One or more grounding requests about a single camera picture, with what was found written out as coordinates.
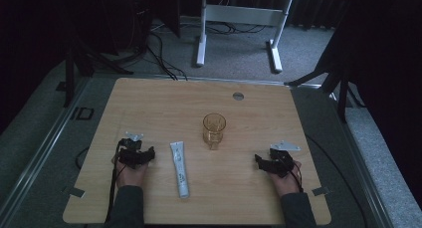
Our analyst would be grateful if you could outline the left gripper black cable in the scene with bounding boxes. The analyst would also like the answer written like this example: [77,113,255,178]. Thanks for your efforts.
[105,143,127,223]

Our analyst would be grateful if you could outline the white metal desk frame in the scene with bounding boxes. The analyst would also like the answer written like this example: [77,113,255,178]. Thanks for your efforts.
[195,0,295,74]

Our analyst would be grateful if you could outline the black floor cables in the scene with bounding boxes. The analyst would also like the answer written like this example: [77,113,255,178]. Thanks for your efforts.
[145,20,267,82]

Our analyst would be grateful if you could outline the grey tape piece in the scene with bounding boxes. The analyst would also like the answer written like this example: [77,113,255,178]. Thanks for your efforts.
[63,185,87,199]
[311,185,331,197]

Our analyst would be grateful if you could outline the person's right hand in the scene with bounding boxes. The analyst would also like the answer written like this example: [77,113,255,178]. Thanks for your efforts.
[268,159,304,198]

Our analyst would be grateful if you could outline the black rectangular bracket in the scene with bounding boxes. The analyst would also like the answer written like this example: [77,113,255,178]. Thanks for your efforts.
[70,106,96,121]

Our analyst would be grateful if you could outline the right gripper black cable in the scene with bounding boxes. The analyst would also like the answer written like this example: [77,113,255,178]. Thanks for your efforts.
[286,157,305,193]

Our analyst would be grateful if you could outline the clear drinking glass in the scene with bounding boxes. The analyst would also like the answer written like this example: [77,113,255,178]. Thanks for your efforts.
[202,113,228,151]

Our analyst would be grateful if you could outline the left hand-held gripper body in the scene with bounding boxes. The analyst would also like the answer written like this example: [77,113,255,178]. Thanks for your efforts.
[117,131,147,166]

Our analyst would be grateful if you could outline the thin black cable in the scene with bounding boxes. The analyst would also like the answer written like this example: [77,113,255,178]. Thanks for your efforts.
[305,134,370,228]
[75,145,91,171]

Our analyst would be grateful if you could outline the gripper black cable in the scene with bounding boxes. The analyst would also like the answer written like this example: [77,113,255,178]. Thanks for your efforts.
[105,143,127,223]
[286,157,305,193]

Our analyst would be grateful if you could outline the white toothpaste tube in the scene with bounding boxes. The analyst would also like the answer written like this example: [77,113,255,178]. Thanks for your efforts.
[169,140,191,200]

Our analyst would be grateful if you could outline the person's left hand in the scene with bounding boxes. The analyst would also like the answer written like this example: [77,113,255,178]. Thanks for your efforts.
[114,153,149,190]

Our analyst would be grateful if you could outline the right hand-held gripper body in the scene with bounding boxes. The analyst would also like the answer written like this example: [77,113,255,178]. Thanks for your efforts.
[268,140,303,176]

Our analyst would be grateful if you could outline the black metal stand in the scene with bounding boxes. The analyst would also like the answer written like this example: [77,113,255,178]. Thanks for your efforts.
[63,35,135,109]
[284,38,366,124]

